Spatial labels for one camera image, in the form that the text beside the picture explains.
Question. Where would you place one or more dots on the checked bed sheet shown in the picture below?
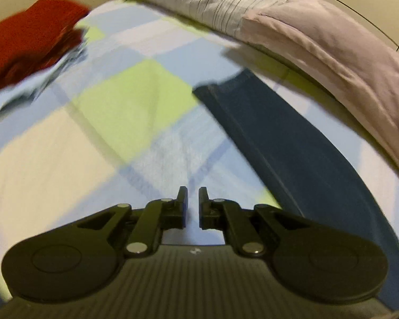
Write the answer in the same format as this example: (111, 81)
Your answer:
(119, 106)

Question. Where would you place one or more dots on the white patterned cloth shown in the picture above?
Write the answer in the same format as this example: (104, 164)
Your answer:
(36, 84)

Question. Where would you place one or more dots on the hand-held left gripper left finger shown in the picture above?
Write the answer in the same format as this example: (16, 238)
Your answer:
(185, 206)

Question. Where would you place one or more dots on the blue jeans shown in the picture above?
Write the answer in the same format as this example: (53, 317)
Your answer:
(279, 133)

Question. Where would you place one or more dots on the lilac duvet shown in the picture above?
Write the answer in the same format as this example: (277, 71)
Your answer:
(335, 53)

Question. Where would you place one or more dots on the red cloth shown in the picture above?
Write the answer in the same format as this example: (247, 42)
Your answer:
(26, 40)

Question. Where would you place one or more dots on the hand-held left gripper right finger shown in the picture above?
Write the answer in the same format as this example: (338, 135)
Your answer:
(204, 211)

